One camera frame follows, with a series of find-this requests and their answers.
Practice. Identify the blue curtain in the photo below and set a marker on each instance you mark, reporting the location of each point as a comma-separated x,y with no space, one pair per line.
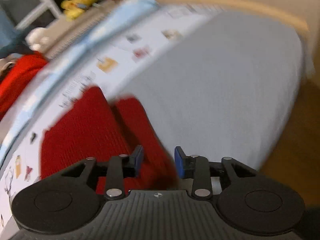
12,40

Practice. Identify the small red knit sweater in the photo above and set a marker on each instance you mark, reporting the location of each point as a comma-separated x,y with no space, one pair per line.
95,128

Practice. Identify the red folded knit blanket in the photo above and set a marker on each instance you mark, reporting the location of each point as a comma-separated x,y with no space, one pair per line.
13,84

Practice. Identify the yellow plush toy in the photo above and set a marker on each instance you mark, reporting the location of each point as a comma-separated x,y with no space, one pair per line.
72,9

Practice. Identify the white plush toy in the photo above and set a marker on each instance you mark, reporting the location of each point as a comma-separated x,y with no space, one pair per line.
38,39

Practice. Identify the light blue folded duvet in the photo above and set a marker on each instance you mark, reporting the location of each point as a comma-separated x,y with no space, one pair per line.
118,19

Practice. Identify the wooden bed frame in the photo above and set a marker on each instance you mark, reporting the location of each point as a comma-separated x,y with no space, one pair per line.
297,23

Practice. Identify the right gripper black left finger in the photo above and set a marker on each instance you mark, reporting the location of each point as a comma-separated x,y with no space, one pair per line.
114,171

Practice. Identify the grey deer print bedsheet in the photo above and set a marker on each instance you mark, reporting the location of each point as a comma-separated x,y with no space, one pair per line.
215,82

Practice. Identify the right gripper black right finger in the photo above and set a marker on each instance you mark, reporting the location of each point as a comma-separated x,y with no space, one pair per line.
201,170

